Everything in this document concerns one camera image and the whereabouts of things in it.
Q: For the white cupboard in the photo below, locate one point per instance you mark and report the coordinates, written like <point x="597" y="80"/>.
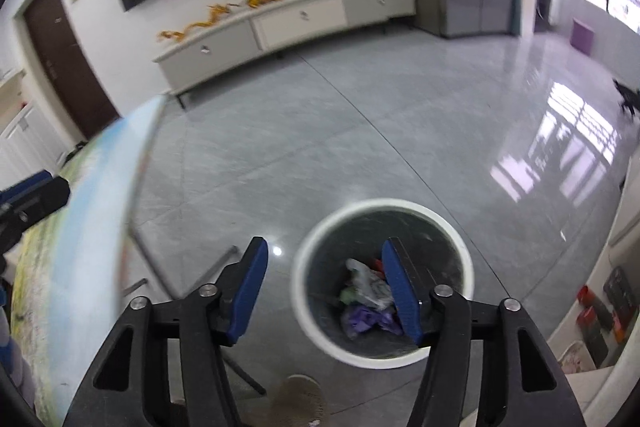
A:
<point x="25" y="132"/>

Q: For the white rimmed trash bin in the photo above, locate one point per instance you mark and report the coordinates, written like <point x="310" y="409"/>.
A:
<point x="320" y="257"/>

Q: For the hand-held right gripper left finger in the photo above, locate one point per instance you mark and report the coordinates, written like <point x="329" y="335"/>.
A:
<point x="245" y="292"/>

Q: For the brown door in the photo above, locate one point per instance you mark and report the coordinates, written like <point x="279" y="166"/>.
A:
<point x="70" y="62"/>

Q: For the beige slipper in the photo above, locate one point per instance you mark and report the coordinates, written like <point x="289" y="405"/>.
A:
<point x="297" y="402"/>

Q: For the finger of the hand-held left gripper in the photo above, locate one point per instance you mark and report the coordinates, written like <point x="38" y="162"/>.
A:
<point x="25" y="184"/>
<point x="42" y="202"/>

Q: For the purple plastic bag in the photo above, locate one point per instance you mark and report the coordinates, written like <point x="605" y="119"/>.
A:
<point x="367" y="319"/>

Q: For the small red cup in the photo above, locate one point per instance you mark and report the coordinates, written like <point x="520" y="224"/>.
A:
<point x="583" y="293"/>

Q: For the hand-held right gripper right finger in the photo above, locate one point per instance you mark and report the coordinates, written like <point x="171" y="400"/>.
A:
<point x="402" y="297"/>

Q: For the dark box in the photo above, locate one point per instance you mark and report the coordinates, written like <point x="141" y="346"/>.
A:
<point x="597" y="334"/>
<point x="620" y="302"/>

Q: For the green plastic bag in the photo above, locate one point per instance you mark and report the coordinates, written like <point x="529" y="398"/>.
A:
<point x="346" y="296"/>

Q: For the white side cabinet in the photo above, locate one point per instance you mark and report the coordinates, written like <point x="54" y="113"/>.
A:
<point x="620" y="237"/>

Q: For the white printed plastic bag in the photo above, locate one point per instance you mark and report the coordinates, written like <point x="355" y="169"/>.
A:
<point x="370" y="287"/>

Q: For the purple stool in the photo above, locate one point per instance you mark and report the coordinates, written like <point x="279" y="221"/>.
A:
<point x="582" y="37"/>

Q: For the red orange snack wrapper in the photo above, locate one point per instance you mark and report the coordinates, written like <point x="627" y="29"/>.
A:
<point x="377" y="266"/>

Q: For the white tv cabinet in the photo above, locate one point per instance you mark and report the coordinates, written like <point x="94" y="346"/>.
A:
<point x="280" y="29"/>

